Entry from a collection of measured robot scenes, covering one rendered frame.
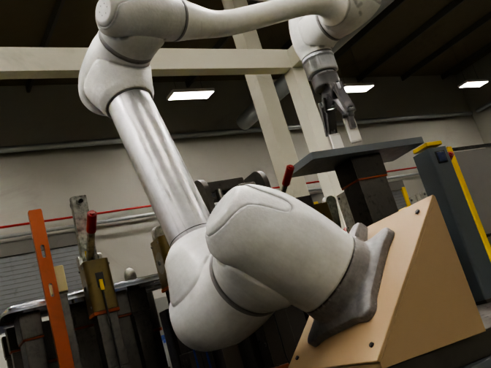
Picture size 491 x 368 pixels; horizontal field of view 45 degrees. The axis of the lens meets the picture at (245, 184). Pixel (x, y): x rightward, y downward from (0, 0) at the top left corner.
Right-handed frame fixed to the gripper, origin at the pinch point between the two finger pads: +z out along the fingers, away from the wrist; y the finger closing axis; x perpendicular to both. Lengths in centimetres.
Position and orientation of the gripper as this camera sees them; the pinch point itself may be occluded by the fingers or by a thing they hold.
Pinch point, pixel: (346, 143)
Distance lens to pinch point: 163.2
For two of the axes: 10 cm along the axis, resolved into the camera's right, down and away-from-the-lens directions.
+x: -9.4, 2.2, -2.5
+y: -1.8, 2.9, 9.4
